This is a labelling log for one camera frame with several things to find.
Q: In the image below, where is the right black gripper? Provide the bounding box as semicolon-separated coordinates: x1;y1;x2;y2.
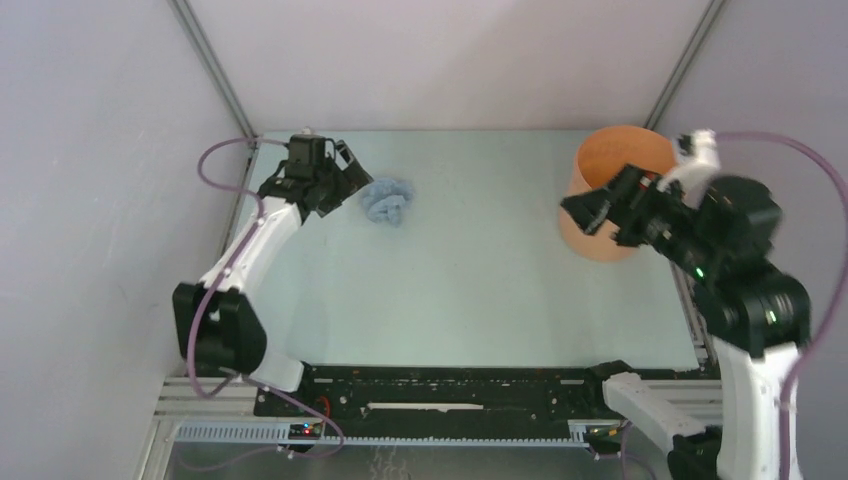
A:
556;159;716;275

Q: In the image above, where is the blue plastic trash bag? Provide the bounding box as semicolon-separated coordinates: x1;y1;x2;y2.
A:
361;177;414;227

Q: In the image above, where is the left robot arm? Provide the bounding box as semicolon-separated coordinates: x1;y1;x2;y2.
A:
172;133;373;417

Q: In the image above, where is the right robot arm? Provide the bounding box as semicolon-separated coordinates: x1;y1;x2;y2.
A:
561;165;811;479

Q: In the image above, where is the orange trash bin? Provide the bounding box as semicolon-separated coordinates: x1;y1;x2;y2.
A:
559;125;676;263

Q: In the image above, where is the right circuit board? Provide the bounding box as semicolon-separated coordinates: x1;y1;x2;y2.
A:
583;423;626;443

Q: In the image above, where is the circuit board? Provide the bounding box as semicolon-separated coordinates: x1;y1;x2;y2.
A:
287;423;323;440
583;423;626;443

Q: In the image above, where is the left circuit board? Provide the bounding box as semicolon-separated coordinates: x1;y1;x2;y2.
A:
287;423;323;440

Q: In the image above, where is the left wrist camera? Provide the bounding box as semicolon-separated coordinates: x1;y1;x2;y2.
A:
288;128;335;163

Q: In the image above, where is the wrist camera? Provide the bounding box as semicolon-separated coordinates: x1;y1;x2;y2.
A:
657;129;721;195
288;128;335;163

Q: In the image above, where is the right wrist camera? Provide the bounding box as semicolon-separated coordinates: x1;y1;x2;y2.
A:
657;129;721;195

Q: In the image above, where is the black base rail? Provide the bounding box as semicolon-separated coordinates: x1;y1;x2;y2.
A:
251;362;713;440

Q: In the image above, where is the right aluminium frame post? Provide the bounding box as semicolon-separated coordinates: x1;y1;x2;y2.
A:
643;0;728;130

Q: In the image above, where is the aluminium frame post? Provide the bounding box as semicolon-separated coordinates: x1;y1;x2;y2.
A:
167;0;257;137
643;0;728;130

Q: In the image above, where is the left aluminium frame post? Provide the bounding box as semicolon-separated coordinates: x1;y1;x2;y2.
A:
167;0;257;137

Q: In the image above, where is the white slotted cable duct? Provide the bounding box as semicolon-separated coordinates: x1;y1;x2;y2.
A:
173;421;598;449

